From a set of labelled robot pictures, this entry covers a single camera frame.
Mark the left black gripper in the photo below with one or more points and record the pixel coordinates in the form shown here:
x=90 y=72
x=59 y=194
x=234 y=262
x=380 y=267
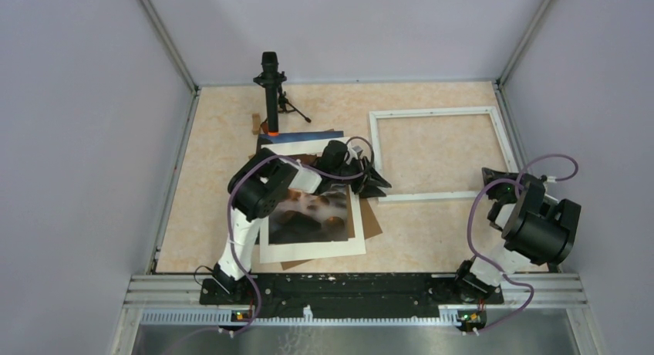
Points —
x=365 y=185

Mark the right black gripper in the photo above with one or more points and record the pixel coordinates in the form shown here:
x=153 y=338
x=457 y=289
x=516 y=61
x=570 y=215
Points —
x=490 y=175

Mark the white photo mat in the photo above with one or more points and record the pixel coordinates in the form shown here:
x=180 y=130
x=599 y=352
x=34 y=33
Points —
x=317 y=250

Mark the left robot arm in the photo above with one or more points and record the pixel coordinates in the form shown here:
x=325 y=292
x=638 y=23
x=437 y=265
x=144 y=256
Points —
x=266 y=181

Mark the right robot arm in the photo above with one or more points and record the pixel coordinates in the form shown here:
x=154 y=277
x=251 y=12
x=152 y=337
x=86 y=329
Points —
x=535 y=230

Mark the sunset seascape photo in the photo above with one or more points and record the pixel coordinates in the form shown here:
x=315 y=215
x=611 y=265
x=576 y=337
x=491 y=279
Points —
x=307 y=218

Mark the brown backing board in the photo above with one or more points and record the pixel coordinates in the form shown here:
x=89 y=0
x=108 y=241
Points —
x=370 y=225

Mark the small wooden block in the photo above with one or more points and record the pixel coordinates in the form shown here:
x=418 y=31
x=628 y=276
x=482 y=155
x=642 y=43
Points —
x=256 y=123

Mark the white picture frame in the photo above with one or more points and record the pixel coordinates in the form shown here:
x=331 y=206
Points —
x=499 y=129

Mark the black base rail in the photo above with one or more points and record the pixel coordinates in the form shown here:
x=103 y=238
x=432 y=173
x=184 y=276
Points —
x=345 y=296

